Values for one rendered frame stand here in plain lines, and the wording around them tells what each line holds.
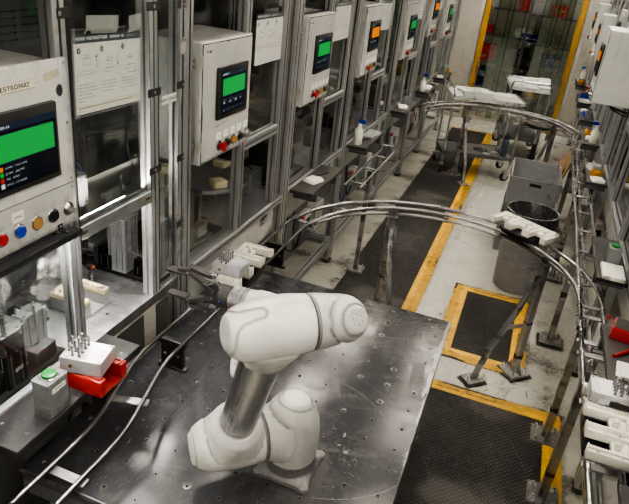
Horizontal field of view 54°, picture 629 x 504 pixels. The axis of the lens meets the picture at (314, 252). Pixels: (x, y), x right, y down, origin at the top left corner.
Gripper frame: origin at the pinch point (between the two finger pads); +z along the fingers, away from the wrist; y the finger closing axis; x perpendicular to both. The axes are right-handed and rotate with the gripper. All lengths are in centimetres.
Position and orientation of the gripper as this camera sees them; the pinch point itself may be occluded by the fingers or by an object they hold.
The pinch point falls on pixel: (176, 281)
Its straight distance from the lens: 206.6
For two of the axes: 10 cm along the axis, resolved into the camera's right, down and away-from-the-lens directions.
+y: 1.0, -8.9, -4.5
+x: -3.5, 3.9, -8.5
